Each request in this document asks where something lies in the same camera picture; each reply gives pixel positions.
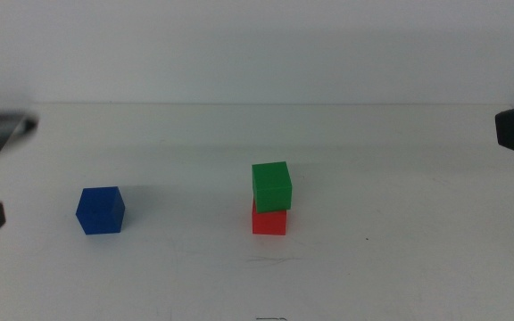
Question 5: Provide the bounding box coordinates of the blue cube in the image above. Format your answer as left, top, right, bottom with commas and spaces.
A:
75, 185, 127, 235

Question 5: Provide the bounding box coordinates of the red cube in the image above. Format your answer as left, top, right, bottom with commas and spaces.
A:
251, 198, 288, 236

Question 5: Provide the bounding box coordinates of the green cube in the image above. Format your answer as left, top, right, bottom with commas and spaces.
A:
251, 160, 294, 214

